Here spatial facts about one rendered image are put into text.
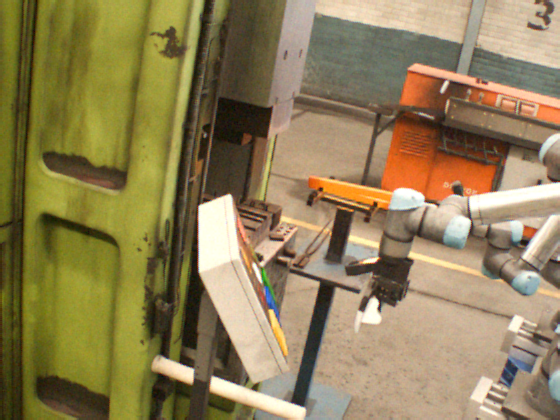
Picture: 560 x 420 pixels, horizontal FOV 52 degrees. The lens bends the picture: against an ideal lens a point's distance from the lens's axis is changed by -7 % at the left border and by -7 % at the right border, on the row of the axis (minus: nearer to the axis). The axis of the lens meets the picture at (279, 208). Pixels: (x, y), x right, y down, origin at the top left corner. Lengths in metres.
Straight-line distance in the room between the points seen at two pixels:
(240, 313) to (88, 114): 0.72
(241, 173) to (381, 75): 7.36
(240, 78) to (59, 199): 0.58
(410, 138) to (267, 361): 4.23
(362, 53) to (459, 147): 4.37
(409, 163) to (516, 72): 4.27
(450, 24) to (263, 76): 7.75
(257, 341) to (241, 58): 0.77
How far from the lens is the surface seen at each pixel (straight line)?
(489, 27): 9.28
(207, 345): 1.39
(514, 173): 5.38
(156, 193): 1.50
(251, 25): 1.62
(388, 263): 1.46
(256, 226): 1.83
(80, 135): 1.66
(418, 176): 5.39
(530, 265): 1.85
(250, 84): 1.63
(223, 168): 2.14
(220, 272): 1.12
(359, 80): 9.44
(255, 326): 1.19
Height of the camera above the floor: 1.67
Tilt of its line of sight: 20 degrees down
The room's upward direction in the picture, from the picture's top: 11 degrees clockwise
